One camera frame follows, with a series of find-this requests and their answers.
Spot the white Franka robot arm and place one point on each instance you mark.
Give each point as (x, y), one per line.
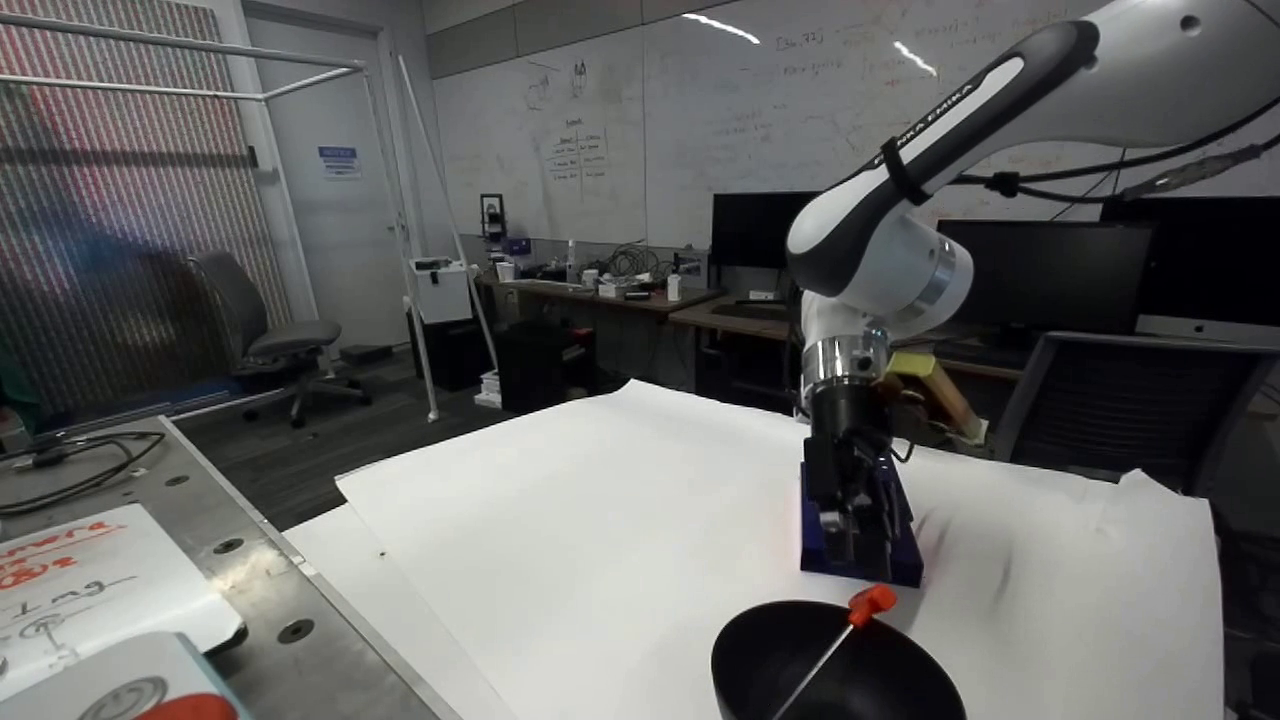
(933, 175)

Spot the white paper sheet underneath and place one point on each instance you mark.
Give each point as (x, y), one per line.
(361, 584)

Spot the wide black monitor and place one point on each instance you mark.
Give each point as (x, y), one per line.
(1223, 262)

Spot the large white paper sheet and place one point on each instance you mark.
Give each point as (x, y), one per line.
(600, 533)

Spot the paper with red writing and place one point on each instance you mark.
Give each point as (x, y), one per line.
(94, 584)

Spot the grey office chair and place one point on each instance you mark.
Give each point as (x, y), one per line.
(252, 324)

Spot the cluttered wooden desk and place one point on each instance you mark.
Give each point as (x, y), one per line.
(587, 303)

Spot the blue acrylic tool holder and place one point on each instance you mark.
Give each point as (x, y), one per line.
(914, 556)

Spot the brown desk with monitor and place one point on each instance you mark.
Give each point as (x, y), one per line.
(733, 324)

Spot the white door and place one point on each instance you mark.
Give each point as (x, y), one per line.
(334, 226)

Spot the white leaning pole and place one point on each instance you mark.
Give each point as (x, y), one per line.
(425, 266)

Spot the black computer monitor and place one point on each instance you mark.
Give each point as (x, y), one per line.
(745, 229)

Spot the black keyboard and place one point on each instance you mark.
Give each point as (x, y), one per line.
(760, 311)

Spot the black wall device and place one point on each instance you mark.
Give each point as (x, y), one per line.
(495, 216)

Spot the dark monitor with thin bezel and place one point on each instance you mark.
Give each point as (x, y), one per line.
(1055, 273)

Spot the white box on cart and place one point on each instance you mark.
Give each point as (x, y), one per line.
(442, 288)

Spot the black mesh chair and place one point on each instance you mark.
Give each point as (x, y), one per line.
(1133, 414)

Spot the black bowl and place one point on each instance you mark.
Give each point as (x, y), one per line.
(922, 682)

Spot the blue door sign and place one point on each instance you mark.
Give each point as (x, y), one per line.
(337, 157)

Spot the yellow wrist camera mount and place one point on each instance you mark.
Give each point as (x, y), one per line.
(939, 393)

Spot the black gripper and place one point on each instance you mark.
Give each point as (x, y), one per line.
(842, 440)

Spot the white booklet with round logo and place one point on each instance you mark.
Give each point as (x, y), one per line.
(123, 686)

